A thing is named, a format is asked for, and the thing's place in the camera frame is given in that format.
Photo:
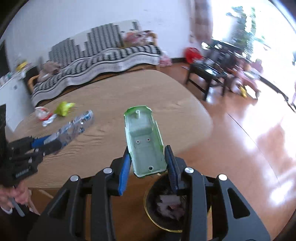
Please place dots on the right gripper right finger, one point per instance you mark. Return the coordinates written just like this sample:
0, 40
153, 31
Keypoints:
232, 216

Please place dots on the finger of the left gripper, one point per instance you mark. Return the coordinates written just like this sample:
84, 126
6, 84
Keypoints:
41, 149
28, 143

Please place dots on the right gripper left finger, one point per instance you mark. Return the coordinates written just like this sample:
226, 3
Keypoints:
64, 216

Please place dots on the white paper receipt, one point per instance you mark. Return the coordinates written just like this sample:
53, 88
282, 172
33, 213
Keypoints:
49, 120

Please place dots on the silver foil wrapper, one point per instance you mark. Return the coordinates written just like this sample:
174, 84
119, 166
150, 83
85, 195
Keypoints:
75, 127

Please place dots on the crushed white paper bowl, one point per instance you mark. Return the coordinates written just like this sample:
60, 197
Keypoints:
42, 113

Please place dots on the yellow-green snack bag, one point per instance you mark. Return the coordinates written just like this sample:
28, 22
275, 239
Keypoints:
63, 108

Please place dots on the green plastic tray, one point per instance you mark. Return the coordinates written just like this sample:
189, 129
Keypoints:
144, 142

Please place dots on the black round trash bin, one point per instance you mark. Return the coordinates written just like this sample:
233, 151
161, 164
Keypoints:
163, 207

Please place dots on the person left hand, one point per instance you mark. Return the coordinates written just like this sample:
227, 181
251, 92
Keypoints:
20, 194

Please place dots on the white cabinet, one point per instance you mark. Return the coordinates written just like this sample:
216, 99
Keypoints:
15, 96

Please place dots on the brown plush toy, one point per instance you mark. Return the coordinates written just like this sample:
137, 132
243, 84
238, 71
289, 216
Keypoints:
48, 70

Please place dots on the striped blanket sofa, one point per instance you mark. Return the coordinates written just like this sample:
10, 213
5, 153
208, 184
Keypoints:
93, 53

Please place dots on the pink kids tricycle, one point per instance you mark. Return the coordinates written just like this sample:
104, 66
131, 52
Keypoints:
239, 78

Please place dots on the black wooden chair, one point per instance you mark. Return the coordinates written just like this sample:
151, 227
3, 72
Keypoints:
212, 69

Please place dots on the red plastic bag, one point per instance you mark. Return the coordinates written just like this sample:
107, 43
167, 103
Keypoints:
191, 54

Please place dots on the potted green plant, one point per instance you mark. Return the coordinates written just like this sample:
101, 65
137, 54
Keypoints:
244, 28

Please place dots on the brown patterned curtain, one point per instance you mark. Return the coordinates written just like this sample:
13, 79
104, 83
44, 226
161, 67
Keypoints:
201, 20

